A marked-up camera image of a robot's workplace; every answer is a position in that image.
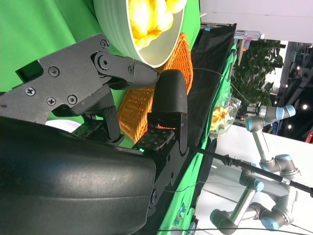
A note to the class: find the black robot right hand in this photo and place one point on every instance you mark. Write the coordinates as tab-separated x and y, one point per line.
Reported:
61	183

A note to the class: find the pale grey-green bowl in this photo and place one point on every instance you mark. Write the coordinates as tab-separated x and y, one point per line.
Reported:
115	29

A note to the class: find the round orange-striped bread bun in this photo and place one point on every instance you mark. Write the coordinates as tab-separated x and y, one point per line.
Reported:
146	22

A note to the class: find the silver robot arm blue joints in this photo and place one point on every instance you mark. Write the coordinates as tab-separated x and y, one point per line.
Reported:
261	144

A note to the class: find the pale lilac plate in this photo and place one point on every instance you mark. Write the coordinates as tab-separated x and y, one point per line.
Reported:
63	126

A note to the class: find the orange wicker basket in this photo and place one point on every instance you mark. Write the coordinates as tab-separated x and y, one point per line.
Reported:
137	107

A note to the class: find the clear bag of bread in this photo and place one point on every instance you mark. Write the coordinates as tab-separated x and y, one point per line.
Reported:
222	117

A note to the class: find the green cloth with small print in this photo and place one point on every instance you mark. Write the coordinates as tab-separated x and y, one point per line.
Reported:
181	186

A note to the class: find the green tablecloth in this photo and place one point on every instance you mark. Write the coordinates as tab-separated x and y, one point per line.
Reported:
36	29

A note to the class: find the black backdrop cloth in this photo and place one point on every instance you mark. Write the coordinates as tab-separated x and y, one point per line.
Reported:
205	73

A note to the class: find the black stand pole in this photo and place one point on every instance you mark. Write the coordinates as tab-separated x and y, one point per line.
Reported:
244	164

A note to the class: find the green leafy plant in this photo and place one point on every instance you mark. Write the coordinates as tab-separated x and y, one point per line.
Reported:
254	73

